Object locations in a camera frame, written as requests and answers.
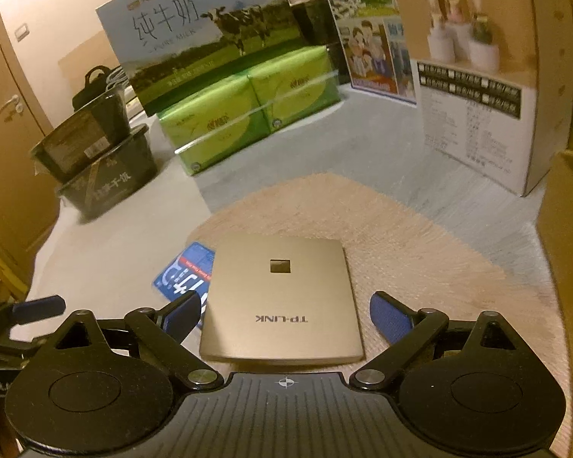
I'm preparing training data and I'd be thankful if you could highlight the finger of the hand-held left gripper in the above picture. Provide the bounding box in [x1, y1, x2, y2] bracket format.
[0, 296, 66, 326]

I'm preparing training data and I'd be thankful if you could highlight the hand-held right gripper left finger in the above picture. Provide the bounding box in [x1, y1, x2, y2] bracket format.
[52, 293, 223, 392]

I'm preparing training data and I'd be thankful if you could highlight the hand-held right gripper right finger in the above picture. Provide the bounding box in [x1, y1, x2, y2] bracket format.
[350, 291, 521, 392]

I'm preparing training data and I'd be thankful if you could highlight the gold router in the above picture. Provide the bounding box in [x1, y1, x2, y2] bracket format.
[199, 235, 366, 367]

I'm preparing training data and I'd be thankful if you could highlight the shallow cardboard box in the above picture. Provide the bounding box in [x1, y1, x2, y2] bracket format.
[537, 150, 573, 458]

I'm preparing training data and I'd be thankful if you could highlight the blue plastic snack packet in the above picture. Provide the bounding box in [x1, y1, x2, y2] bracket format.
[153, 242, 217, 330]

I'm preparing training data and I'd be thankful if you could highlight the wooden door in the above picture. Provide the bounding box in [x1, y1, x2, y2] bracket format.
[0, 0, 60, 287]

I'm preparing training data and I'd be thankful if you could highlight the green tissue pack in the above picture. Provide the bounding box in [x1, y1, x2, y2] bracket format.
[248, 47, 341, 137]
[157, 75, 273, 177]

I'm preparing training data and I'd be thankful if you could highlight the white product box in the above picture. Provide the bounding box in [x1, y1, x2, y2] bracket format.
[390, 0, 573, 197]

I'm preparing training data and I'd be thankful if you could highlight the black laptop bag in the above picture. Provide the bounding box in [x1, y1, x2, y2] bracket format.
[73, 66, 118, 110]

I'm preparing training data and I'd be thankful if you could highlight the wooden board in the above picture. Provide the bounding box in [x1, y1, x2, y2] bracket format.
[57, 30, 125, 89]

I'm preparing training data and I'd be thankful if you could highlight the dark blue milk carton box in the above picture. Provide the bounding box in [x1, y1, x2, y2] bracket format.
[312, 0, 418, 106]

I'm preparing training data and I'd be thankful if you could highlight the light blue cow milk box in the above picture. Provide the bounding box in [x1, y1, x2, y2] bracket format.
[95, 0, 299, 116]

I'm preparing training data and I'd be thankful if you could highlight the black tote bag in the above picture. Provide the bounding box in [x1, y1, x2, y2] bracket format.
[290, 0, 345, 87]

